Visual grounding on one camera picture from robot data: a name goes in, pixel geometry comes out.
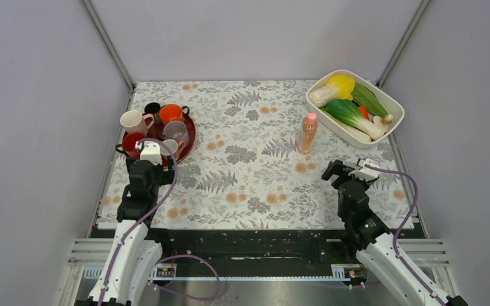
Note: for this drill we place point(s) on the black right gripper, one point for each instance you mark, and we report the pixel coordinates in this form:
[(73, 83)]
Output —
[(337, 167)]

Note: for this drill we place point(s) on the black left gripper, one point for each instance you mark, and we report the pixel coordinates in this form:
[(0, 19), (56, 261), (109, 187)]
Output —
[(167, 176)]

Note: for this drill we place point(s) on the red mug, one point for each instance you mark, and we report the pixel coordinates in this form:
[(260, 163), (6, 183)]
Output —
[(128, 145)]

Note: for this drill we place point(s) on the mauve mug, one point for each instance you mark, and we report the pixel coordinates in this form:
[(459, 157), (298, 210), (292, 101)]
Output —
[(177, 130)]

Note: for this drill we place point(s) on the light pink mug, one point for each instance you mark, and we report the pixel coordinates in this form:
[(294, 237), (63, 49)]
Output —
[(134, 121)]

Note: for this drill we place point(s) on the large orange mug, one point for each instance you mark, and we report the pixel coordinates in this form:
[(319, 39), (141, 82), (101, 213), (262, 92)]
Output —
[(173, 112)]

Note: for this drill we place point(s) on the brown mug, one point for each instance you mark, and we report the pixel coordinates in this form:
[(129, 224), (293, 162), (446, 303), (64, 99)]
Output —
[(154, 109)]

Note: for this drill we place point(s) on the small pink mug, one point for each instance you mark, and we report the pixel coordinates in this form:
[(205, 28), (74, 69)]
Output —
[(176, 148)]

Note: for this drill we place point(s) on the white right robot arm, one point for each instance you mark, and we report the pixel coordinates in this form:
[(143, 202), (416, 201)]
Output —
[(369, 240)]

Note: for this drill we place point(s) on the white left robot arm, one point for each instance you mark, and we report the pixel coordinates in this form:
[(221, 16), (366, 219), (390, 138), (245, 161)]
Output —
[(132, 256)]

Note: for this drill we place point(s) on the pink-capped bottle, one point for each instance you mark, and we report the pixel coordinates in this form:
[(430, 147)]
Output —
[(309, 127)]

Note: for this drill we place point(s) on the red round tray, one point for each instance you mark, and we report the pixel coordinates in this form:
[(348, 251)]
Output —
[(156, 132)]

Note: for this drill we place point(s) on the green bok choy toy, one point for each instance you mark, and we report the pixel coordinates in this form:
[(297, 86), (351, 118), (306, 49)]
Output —
[(348, 113)]

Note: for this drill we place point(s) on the red chili pepper toy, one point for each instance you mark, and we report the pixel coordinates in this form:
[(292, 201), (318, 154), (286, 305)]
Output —
[(364, 112)]

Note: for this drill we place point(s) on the beige mushroom toy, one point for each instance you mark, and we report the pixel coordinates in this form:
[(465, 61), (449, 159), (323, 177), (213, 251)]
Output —
[(383, 122)]

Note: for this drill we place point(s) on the dark green leaf vegetable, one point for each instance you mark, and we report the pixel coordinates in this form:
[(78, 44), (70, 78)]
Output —
[(366, 98)]

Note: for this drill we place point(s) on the floral tablecloth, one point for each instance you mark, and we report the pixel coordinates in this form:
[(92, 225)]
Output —
[(244, 170)]

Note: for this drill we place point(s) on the yellow napa cabbage toy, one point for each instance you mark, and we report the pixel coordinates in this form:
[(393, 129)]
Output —
[(337, 87)]

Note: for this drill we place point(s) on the white vegetable bin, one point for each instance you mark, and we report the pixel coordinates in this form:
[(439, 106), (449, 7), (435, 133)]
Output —
[(391, 105)]

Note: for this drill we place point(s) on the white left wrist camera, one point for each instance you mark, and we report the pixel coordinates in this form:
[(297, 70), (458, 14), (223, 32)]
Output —
[(149, 151)]

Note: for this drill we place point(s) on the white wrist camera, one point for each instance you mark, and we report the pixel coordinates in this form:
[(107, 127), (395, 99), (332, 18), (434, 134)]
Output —
[(149, 151), (366, 170)]

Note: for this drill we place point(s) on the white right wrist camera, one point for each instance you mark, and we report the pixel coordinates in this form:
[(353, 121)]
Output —
[(366, 170)]

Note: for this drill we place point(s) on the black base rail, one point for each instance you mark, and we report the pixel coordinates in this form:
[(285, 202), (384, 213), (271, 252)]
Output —
[(254, 253)]

